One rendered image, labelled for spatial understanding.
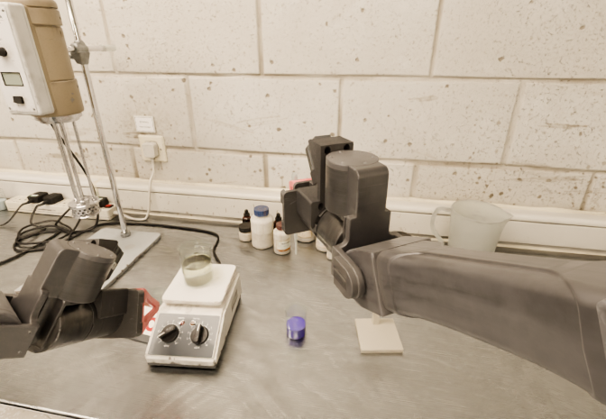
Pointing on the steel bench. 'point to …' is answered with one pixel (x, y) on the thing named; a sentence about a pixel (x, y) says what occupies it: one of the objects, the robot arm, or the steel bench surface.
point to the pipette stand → (378, 335)
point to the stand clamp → (79, 51)
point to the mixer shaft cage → (81, 205)
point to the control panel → (180, 347)
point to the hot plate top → (214, 296)
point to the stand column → (93, 99)
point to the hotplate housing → (201, 314)
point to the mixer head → (36, 61)
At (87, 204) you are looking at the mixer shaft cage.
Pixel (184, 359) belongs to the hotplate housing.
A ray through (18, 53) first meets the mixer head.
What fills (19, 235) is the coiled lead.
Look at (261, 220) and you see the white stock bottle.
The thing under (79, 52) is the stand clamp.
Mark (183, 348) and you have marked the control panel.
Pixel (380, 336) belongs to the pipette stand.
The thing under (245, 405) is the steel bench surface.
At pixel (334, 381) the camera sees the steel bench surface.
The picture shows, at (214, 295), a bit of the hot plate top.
